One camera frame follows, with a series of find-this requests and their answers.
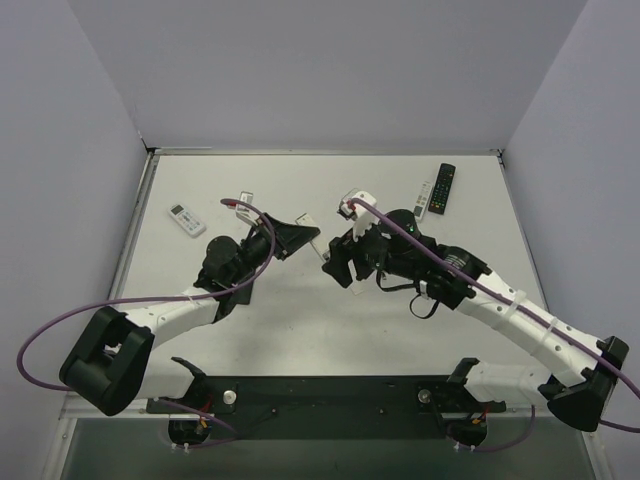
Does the long white slim remote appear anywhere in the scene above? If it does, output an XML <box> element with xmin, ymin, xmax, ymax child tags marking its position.
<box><xmin>295</xmin><ymin>213</ymin><xmax>330</xmax><ymax>263</ymax></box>

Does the white long battery cover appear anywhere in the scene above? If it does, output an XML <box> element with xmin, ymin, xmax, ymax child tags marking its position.
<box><xmin>349</xmin><ymin>281</ymin><xmax>368</xmax><ymax>296</ymax></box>

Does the black remote control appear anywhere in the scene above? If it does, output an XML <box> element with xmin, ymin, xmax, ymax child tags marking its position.
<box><xmin>232</xmin><ymin>284</ymin><xmax>253</xmax><ymax>305</ymax></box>

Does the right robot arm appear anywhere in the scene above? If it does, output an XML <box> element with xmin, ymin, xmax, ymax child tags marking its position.
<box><xmin>322</xmin><ymin>202</ymin><xmax>629</xmax><ymax>432</ymax></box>

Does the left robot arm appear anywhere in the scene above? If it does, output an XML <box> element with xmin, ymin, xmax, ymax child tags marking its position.
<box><xmin>59</xmin><ymin>215</ymin><xmax>321</xmax><ymax>416</ymax></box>

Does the white AC remote left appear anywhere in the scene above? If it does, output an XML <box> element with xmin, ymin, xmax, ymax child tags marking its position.
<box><xmin>167</xmin><ymin>203</ymin><xmax>207</xmax><ymax>238</ymax></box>

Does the black TV remote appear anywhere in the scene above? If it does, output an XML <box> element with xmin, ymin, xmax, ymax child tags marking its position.
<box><xmin>428</xmin><ymin>163</ymin><xmax>456</xmax><ymax>215</ymax></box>

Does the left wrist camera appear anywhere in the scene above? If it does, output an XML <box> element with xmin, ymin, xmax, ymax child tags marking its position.
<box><xmin>225</xmin><ymin>191</ymin><xmax>259</xmax><ymax>227</ymax></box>

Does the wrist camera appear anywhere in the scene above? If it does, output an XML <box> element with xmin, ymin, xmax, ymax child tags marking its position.
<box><xmin>225</xmin><ymin>191</ymin><xmax>259</xmax><ymax>227</ymax></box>
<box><xmin>338</xmin><ymin>188</ymin><xmax>378</xmax><ymax>241</ymax></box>

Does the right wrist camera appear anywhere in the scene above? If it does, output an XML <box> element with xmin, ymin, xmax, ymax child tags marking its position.
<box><xmin>338</xmin><ymin>188</ymin><xmax>378</xmax><ymax>241</ymax></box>

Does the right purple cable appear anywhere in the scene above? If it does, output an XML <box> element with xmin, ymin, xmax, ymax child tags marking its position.
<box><xmin>349</xmin><ymin>198</ymin><xmax>640</xmax><ymax>451</ymax></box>

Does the purple cable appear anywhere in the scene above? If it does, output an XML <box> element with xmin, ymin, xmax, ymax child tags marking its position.
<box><xmin>349</xmin><ymin>198</ymin><xmax>640</xmax><ymax>451</ymax></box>
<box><xmin>17</xmin><ymin>198</ymin><xmax>279</xmax><ymax>446</ymax></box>

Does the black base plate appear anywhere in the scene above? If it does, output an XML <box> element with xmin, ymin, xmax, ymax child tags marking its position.
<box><xmin>146</xmin><ymin>375</ymin><xmax>506</xmax><ymax>445</ymax></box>

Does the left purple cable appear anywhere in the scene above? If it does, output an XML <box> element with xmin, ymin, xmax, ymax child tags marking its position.
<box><xmin>17</xmin><ymin>198</ymin><xmax>279</xmax><ymax>446</ymax></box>

